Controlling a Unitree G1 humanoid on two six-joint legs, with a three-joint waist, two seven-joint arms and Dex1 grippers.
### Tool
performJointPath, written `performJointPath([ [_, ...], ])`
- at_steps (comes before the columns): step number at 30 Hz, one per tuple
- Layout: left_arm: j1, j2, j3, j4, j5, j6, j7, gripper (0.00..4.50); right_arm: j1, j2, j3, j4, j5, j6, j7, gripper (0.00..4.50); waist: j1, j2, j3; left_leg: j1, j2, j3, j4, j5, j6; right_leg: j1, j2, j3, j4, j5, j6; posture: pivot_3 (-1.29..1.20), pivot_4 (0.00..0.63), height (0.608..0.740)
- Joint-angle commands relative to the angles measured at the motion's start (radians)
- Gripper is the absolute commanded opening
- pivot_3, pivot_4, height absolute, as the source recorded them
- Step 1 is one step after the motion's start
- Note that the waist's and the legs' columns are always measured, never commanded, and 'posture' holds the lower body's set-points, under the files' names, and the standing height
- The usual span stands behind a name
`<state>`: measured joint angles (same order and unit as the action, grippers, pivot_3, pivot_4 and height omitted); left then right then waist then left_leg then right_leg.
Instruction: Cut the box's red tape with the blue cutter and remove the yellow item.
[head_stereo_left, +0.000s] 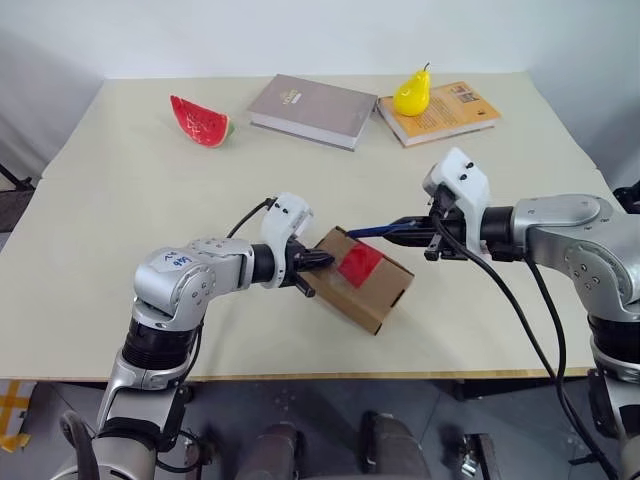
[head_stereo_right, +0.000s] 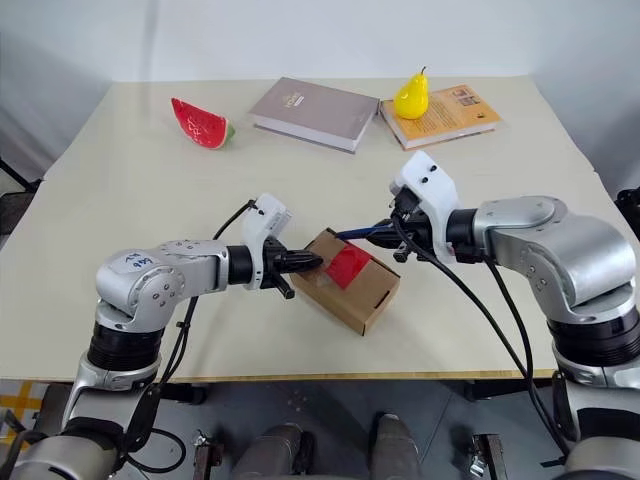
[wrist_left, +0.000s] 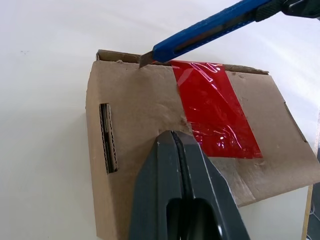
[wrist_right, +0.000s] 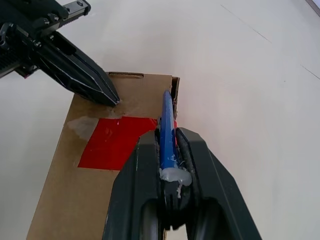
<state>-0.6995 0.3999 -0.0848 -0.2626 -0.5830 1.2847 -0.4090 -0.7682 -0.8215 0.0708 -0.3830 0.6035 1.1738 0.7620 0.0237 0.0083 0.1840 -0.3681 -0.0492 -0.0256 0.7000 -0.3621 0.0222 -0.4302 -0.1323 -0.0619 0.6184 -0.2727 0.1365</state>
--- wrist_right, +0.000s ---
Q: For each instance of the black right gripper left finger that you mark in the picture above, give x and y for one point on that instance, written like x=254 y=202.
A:
x=135 y=200

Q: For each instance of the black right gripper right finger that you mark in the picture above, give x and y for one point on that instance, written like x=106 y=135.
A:
x=215 y=200

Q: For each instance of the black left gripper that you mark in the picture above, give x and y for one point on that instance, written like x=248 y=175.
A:
x=25 y=25

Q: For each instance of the cardboard box with red tape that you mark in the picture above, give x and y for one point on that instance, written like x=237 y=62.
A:
x=75 y=195

